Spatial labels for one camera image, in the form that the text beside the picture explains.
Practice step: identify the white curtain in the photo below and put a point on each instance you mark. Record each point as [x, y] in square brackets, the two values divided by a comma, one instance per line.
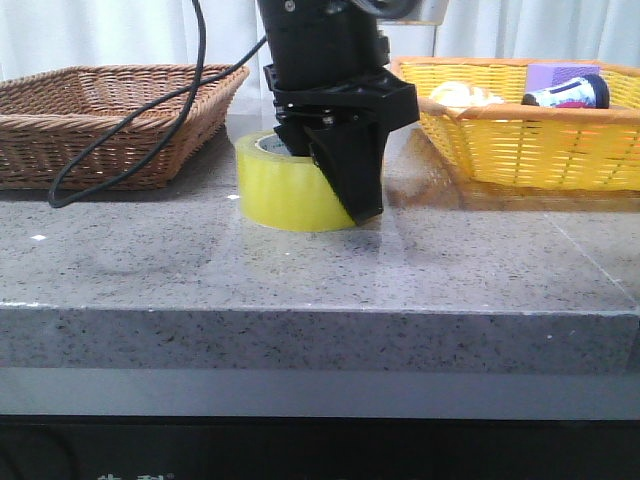
[38, 36]

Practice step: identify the yellow woven plastic basket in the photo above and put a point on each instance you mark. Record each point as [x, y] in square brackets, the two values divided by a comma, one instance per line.
[526, 146]

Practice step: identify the purple foam block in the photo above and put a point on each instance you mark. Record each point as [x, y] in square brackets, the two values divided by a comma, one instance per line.
[544, 75]

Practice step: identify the black capped printed bottle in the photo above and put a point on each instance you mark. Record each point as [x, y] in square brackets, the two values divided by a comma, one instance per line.
[588, 91]

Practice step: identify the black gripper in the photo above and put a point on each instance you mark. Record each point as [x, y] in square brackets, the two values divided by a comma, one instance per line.
[348, 154]

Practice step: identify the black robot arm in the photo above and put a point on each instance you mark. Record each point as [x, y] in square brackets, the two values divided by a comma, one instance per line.
[321, 43]

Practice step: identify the yellow packing tape roll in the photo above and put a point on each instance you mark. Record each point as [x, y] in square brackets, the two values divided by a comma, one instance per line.
[283, 191]

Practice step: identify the croissant bread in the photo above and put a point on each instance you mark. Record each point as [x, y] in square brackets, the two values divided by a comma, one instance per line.
[462, 94]

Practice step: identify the brown wicker basket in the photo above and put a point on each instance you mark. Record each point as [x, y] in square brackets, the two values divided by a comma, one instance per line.
[49, 118]

